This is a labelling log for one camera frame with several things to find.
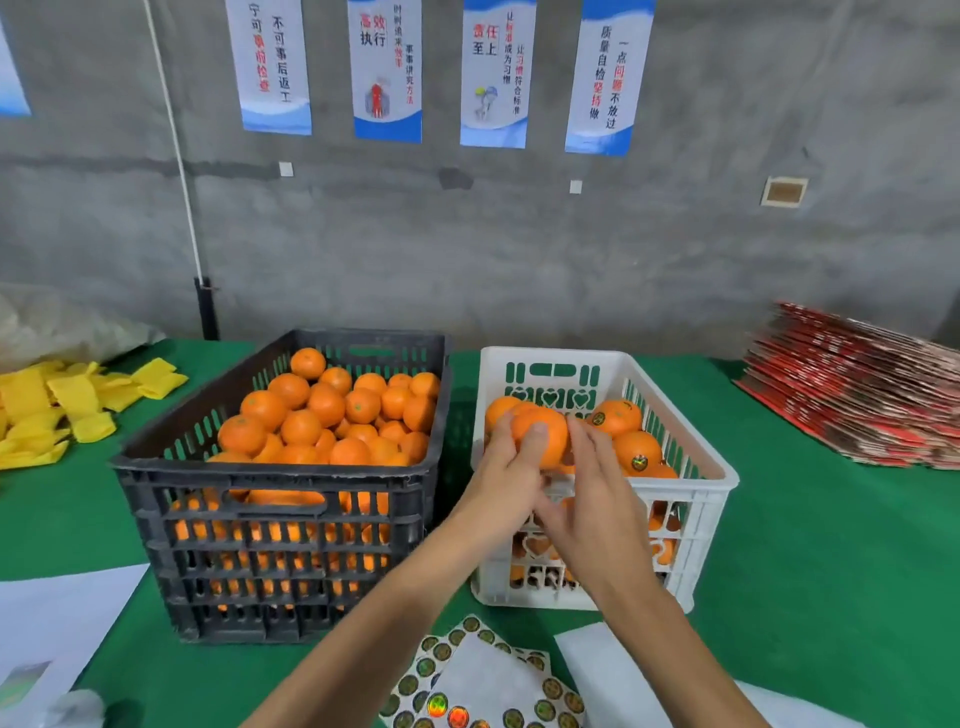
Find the person's right hand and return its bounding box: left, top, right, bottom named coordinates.
left=532, top=420, right=662, bottom=602

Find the person's left hand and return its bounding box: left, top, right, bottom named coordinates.
left=450, top=423, right=554, bottom=557

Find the single orange fruit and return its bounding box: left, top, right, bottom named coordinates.
left=510, top=402, right=572, bottom=470

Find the heap of labelled oranges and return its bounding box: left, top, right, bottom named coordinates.
left=483, top=394, right=684, bottom=587

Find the white plastic crate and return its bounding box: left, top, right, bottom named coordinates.
left=471, top=346, right=741, bottom=614

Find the holographic sticker sheet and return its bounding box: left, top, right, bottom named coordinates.
left=375, top=615, right=590, bottom=728

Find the pile of oranges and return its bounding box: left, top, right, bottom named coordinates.
left=172, top=346, right=441, bottom=602

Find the black plastic crate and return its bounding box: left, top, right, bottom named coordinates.
left=111, top=328, right=452, bottom=645

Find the person's left forearm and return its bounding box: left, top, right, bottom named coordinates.
left=243, top=517, right=504, bottom=728

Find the person's right forearm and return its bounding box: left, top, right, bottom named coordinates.
left=597, top=570, right=770, bottom=728

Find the white backing sheet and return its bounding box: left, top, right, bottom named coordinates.
left=555, top=622, right=872, bottom=728

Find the green felt table cover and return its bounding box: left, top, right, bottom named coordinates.
left=0, top=337, right=960, bottom=728

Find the stack of red cardboard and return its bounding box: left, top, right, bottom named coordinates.
left=735, top=301, right=960, bottom=471

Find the white printed paper sheet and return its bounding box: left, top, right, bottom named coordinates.
left=0, top=562, right=152, bottom=728

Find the pile of yellow bags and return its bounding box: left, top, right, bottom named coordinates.
left=0, top=357, right=191, bottom=471

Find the white pole with black base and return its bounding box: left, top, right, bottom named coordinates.
left=142, top=0, right=221, bottom=341

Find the beige woven sack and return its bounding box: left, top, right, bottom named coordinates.
left=0, top=285, right=167, bottom=374

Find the white handheld controller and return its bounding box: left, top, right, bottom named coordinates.
left=37, top=690, right=107, bottom=728

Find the white notice with blue border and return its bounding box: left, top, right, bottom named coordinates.
left=0, top=15, right=33, bottom=119

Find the beige wall plate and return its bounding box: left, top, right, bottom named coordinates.
left=760, top=175, right=810, bottom=209

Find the blue white wall poster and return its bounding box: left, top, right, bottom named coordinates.
left=225, top=0, right=315, bottom=137
left=459, top=0, right=539, bottom=150
left=346, top=0, right=425, bottom=146
left=564, top=0, right=657, bottom=158

